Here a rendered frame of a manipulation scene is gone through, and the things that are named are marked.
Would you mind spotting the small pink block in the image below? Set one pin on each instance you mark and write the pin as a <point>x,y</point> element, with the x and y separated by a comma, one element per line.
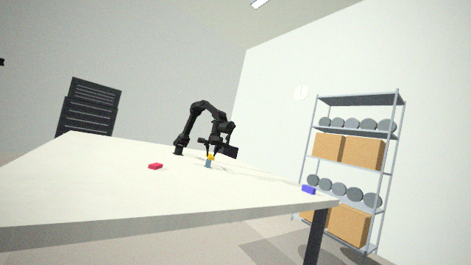
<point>155,166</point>

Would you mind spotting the yellow bar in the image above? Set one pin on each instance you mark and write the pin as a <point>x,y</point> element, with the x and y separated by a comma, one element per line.
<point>210,157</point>

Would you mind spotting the blue rectangular block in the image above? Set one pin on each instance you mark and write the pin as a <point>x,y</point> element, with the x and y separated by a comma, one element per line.
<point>308,190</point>

